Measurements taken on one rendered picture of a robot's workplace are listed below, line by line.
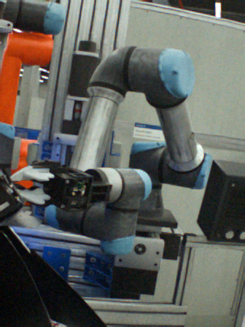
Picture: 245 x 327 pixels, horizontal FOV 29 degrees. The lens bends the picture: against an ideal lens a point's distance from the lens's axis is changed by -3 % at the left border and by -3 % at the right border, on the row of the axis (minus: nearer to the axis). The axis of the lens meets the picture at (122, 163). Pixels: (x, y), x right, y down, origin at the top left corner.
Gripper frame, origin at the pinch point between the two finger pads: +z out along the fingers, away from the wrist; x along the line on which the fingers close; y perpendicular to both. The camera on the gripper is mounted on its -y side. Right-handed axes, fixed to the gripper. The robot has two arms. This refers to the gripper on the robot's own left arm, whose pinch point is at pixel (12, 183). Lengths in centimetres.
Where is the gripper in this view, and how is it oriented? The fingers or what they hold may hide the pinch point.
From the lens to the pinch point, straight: 90.5
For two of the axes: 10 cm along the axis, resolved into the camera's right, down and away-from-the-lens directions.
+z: -6.6, -0.2, -7.5
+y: 7.2, 2.6, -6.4
